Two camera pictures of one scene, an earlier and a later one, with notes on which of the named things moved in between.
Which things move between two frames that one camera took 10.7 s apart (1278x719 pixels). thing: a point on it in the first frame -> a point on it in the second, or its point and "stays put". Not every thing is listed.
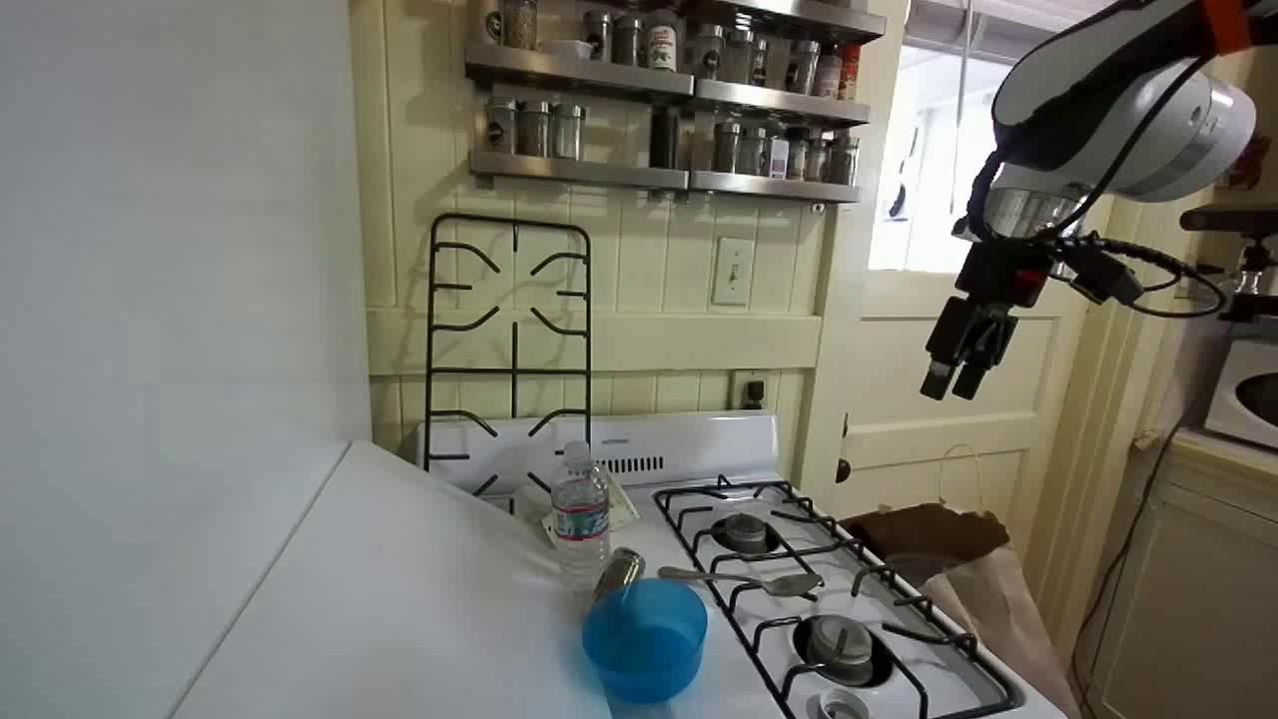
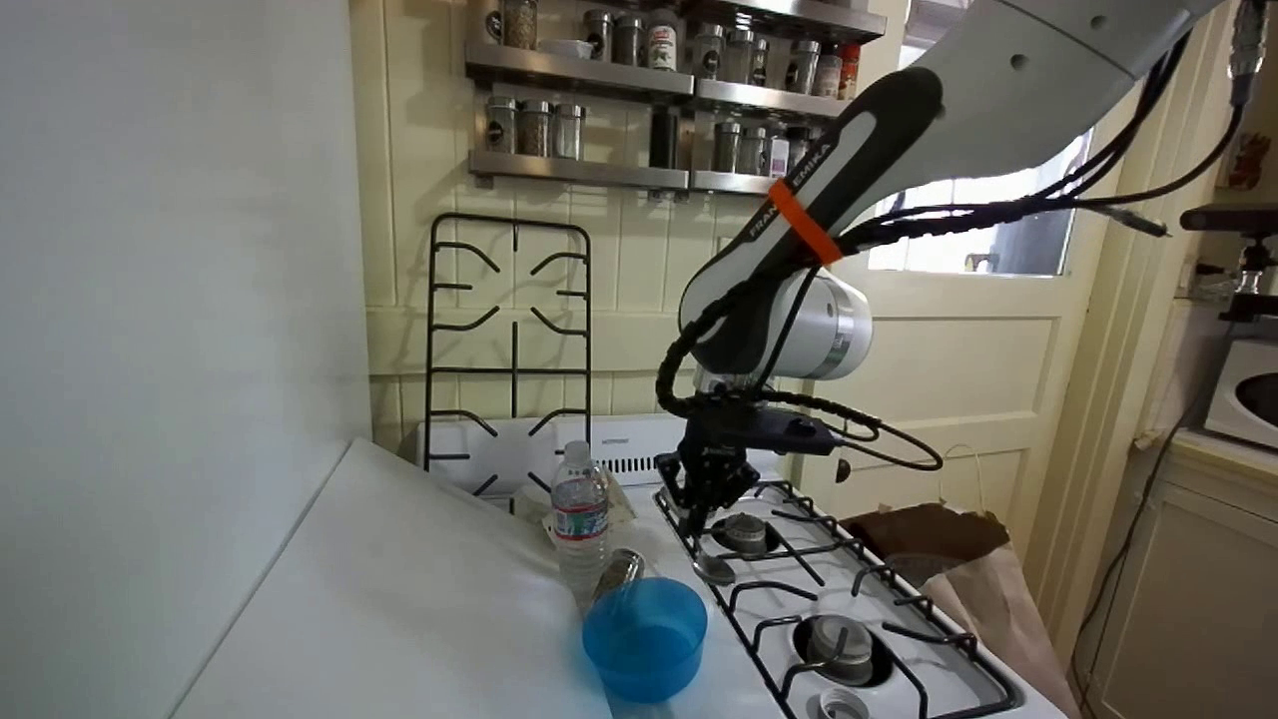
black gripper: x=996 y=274 -> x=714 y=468
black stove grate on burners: x=823 y=625 stays put
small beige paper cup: x=619 y=573 stays put
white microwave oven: x=1243 y=401 stays put
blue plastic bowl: x=646 y=638 stays put
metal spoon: x=774 y=584 -> x=715 y=569
